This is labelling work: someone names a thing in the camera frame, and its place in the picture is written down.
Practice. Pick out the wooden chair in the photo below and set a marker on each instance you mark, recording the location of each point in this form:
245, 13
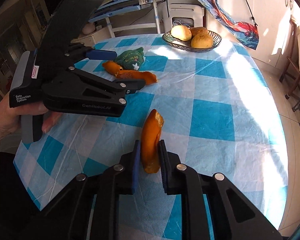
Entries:
292, 67

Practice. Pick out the pale yellow round fruit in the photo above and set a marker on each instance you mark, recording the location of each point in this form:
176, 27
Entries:
181, 32

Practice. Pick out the blue checked tablecloth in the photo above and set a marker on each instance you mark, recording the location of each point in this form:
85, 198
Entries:
215, 92

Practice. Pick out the white cabinet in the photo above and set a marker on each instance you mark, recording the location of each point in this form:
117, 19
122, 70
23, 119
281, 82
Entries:
265, 5

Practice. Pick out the brown round fruit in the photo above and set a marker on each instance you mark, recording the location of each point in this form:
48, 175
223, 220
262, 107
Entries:
200, 30

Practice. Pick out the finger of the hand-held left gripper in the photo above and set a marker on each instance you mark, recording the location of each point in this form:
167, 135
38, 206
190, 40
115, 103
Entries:
130, 84
102, 54

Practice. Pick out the dark woven fruit basket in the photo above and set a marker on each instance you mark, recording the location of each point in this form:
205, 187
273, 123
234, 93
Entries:
180, 45

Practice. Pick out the green plush toy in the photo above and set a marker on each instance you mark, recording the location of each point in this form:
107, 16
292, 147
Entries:
130, 57

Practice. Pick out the white dehumidifier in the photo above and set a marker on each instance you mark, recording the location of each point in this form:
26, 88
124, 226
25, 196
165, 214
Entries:
185, 10

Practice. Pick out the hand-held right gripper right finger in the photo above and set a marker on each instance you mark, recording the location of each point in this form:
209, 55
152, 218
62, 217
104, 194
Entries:
164, 175

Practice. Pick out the golden round fruit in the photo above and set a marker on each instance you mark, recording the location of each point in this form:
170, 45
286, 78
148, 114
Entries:
202, 41

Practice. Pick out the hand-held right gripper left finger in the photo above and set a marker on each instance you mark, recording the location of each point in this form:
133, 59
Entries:
137, 175

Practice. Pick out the cream television cabinet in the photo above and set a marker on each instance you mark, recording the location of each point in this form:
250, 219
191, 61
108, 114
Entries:
90, 39

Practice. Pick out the blue study desk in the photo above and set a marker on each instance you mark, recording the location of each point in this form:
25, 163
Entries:
130, 5

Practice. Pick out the person's left hand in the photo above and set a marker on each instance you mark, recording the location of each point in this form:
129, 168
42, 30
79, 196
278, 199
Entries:
2, 125

